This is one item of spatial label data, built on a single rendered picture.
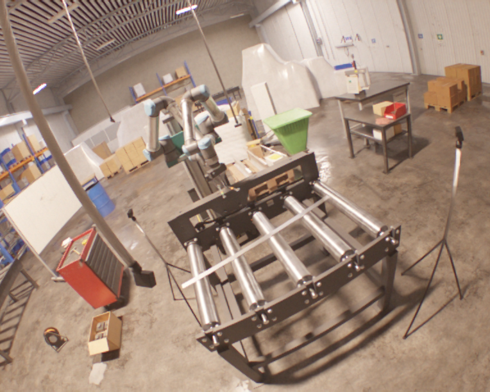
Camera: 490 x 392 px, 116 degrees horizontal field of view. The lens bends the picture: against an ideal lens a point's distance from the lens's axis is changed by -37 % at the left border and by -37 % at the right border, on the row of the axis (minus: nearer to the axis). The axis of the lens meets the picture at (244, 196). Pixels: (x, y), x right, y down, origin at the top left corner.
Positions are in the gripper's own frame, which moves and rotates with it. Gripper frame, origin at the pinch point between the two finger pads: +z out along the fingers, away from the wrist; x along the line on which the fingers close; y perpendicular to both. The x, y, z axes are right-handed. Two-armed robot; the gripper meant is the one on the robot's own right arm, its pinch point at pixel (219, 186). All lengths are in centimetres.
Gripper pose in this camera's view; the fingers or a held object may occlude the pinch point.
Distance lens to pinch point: 196.1
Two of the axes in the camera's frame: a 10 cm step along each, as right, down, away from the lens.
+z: 3.4, 8.1, 4.8
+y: -2.9, -4.0, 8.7
